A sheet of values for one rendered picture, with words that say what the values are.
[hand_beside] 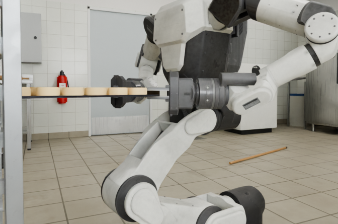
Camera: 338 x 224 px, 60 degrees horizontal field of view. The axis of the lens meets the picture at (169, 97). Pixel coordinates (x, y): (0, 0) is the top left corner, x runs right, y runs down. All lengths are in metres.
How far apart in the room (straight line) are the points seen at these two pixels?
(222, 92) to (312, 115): 5.01
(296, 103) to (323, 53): 5.67
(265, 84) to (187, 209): 0.54
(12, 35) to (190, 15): 0.56
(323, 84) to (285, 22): 4.78
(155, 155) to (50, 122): 3.96
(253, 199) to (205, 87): 0.68
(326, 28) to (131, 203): 0.69
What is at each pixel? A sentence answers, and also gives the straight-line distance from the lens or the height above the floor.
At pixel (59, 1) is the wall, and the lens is 5.01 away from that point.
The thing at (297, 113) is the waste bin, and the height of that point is 0.27.
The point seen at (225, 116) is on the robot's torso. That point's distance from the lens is 1.13.
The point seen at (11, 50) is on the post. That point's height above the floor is 0.86.
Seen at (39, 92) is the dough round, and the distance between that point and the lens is 0.69.
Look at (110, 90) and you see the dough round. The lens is 0.75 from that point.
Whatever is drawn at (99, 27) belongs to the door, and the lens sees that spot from 5.04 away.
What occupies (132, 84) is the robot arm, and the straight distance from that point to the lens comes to 1.18.
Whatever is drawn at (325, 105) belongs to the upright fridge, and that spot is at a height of 0.48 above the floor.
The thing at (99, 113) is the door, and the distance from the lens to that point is 4.96.
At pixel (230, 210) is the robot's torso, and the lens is 1.19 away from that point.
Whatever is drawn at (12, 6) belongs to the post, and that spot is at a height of 0.94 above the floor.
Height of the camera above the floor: 0.79
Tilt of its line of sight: 2 degrees down
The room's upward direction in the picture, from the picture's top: straight up
